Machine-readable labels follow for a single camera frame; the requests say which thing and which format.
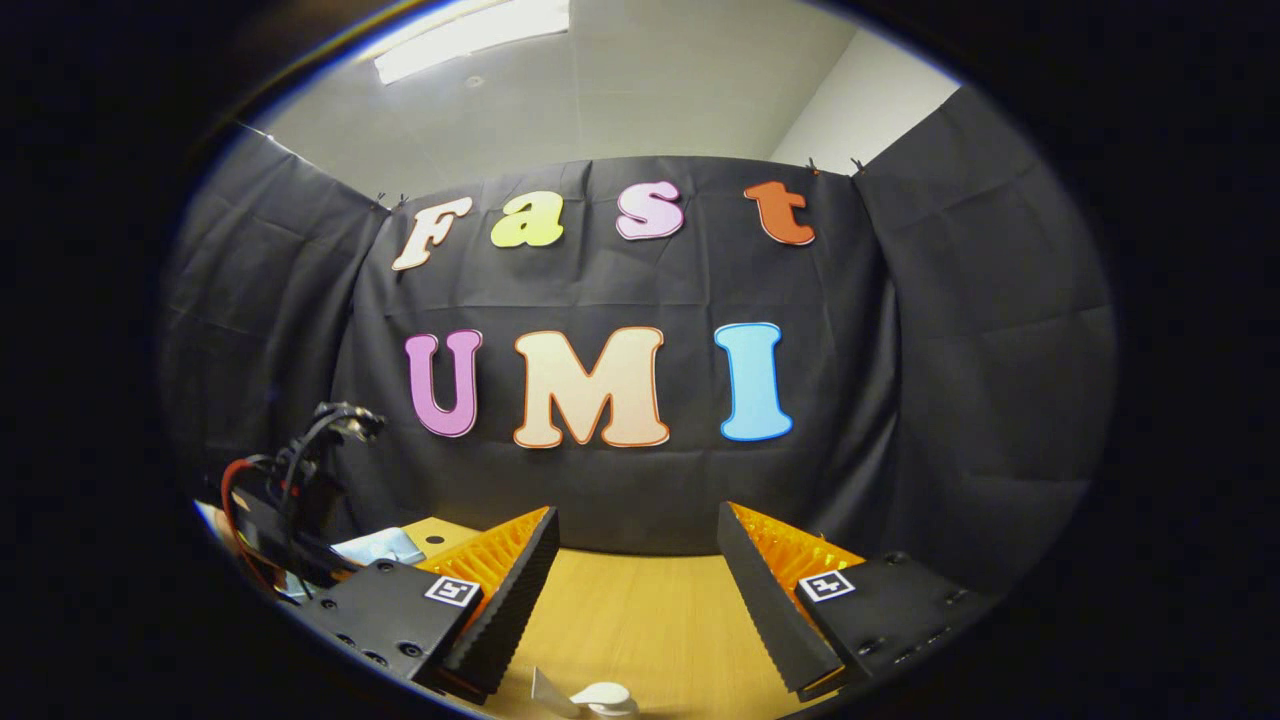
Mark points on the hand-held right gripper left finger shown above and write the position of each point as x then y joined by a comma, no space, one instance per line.
515,610

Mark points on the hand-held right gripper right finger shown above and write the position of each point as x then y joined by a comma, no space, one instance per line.
765,610

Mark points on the light blue suitcase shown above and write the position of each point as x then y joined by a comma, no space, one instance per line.
385,547

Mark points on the white pump bottle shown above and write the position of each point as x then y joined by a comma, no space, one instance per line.
605,697

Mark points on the black backdrop cloth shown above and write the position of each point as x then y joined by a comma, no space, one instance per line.
800,290

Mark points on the ceiling light panel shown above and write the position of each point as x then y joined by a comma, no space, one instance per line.
470,35

